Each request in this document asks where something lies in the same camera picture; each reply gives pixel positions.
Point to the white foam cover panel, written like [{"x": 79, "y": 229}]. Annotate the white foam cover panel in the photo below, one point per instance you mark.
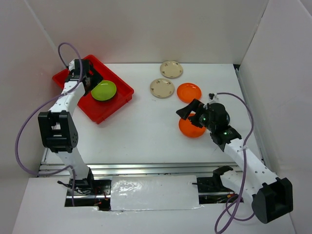
[{"x": 154, "y": 193}]

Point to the orange plate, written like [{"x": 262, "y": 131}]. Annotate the orange plate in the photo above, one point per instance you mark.
[
  {"x": 189, "y": 130},
  {"x": 186, "y": 92}
]

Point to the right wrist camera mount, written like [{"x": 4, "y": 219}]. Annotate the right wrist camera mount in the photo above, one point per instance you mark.
[{"x": 213, "y": 98}]

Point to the cream floral plate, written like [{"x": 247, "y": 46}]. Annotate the cream floral plate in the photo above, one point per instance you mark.
[
  {"x": 162, "y": 88},
  {"x": 171, "y": 69}
]

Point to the red plastic bin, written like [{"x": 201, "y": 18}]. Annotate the red plastic bin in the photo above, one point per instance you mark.
[{"x": 73, "y": 91}]

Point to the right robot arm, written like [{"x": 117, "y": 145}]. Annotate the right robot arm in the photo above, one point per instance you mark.
[{"x": 269, "y": 196}]

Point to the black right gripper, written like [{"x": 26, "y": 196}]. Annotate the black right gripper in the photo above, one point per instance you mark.
[{"x": 185, "y": 112}]

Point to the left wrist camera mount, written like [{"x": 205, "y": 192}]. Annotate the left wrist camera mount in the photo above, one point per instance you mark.
[{"x": 71, "y": 65}]

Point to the green plate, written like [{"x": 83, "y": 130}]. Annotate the green plate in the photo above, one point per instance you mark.
[{"x": 104, "y": 91}]

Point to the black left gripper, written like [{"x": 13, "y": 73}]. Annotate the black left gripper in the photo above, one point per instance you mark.
[{"x": 97, "y": 77}]

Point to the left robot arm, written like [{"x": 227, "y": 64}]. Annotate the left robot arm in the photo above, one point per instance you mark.
[{"x": 57, "y": 128}]

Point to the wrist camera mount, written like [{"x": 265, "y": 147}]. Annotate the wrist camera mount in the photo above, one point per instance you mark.
[
  {"x": 71, "y": 65},
  {"x": 213, "y": 98}
]

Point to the aluminium table edge rail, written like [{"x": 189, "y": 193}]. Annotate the aluminium table edge rail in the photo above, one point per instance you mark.
[{"x": 155, "y": 169}]

